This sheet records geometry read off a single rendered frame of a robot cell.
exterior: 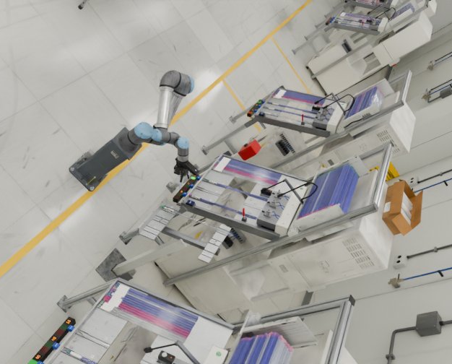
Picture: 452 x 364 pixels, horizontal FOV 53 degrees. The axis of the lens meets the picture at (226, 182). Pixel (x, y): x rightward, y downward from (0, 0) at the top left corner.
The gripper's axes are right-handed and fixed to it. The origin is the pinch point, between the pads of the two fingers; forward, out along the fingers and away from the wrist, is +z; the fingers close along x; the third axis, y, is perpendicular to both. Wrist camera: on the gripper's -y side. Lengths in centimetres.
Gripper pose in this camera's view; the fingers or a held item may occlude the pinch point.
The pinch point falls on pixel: (185, 183)
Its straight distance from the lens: 314.2
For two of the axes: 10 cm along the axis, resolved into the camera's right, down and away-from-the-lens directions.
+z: -0.8, 8.0, 6.0
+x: -4.0, 5.3, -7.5
